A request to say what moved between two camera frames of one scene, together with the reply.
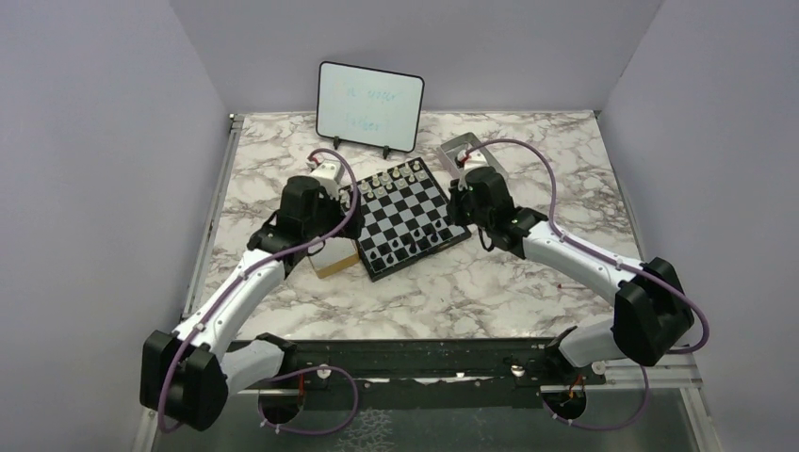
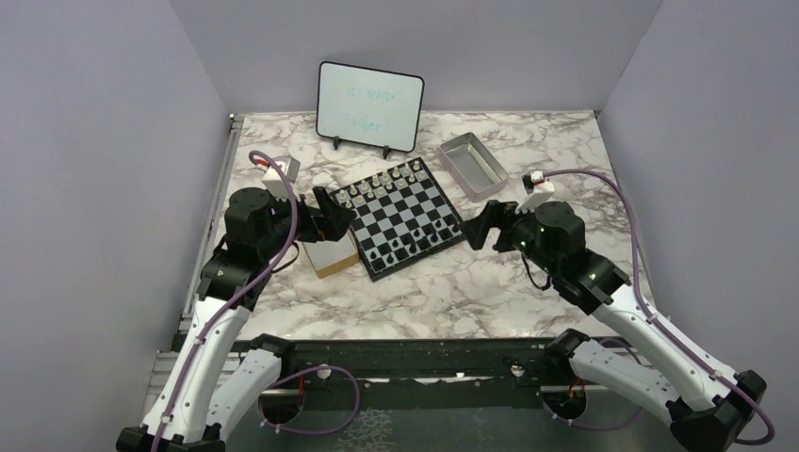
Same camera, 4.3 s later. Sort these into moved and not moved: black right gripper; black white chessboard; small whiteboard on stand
Moved: black right gripper
Not moved: small whiteboard on stand; black white chessboard
